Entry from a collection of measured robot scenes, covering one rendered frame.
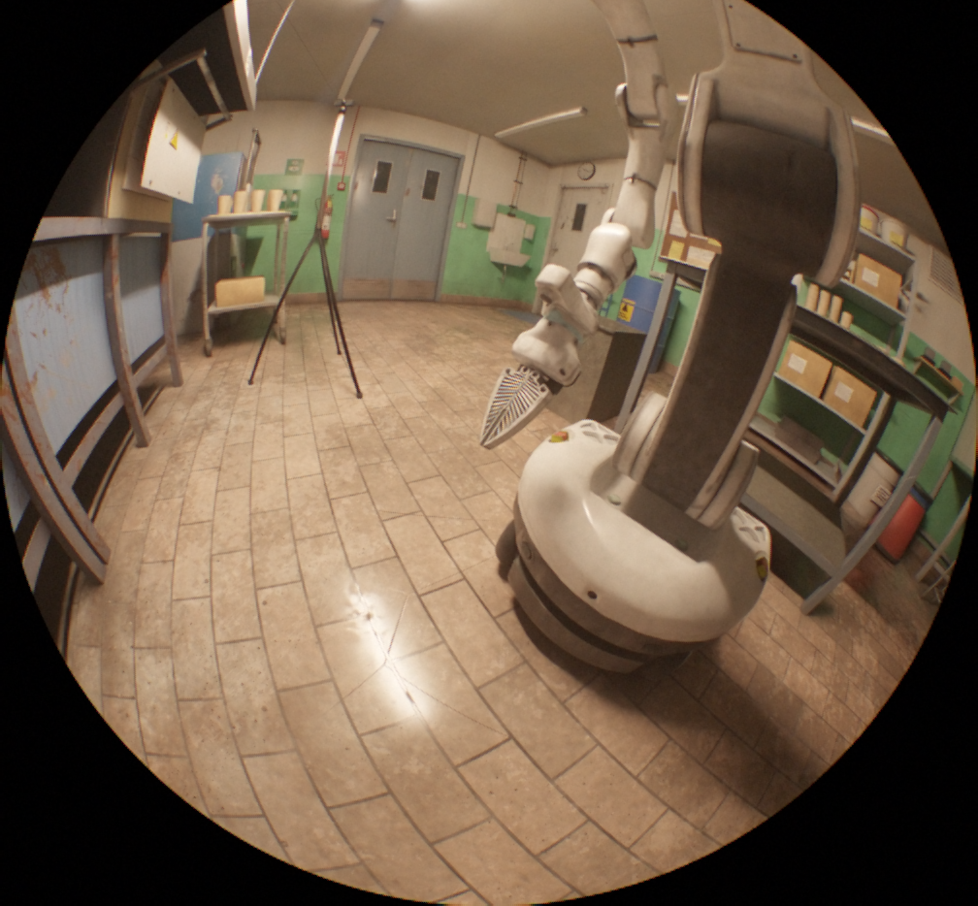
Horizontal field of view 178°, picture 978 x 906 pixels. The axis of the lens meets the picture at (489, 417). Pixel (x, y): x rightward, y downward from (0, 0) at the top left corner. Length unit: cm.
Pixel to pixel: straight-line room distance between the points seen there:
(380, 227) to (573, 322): 376
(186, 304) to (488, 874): 342
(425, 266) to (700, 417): 406
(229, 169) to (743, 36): 307
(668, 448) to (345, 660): 69
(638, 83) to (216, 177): 294
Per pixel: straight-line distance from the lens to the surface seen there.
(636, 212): 57
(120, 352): 138
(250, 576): 85
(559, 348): 42
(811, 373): 294
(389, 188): 416
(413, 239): 422
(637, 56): 69
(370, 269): 408
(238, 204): 234
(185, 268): 315
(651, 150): 63
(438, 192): 437
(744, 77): 48
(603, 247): 51
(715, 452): 46
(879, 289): 313
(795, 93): 48
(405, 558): 81
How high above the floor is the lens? 66
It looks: 28 degrees down
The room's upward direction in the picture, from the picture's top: 12 degrees clockwise
